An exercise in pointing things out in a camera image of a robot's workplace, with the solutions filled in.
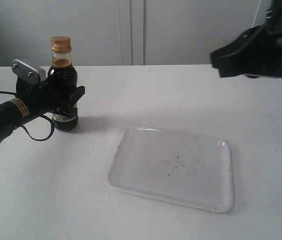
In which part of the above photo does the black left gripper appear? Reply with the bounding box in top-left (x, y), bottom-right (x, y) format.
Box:
top-left (15, 77), bottom-right (85, 118)

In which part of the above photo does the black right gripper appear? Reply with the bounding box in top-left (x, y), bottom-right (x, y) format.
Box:
top-left (210, 0), bottom-right (282, 78)

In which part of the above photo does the dark soy sauce bottle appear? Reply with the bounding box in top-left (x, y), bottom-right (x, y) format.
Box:
top-left (47, 36), bottom-right (79, 132)

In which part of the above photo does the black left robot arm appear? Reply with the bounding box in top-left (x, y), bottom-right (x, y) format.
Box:
top-left (0, 77), bottom-right (85, 143)

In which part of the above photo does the white cabinet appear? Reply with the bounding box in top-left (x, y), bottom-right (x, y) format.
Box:
top-left (0, 0), bottom-right (270, 66)

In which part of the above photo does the white plastic tray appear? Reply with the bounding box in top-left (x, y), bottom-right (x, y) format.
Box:
top-left (107, 126), bottom-right (234, 213)

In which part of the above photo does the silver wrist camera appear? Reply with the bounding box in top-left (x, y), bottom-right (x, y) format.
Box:
top-left (11, 59), bottom-right (46, 86)

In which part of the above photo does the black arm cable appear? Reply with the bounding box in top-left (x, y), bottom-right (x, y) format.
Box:
top-left (0, 83), bottom-right (57, 142)

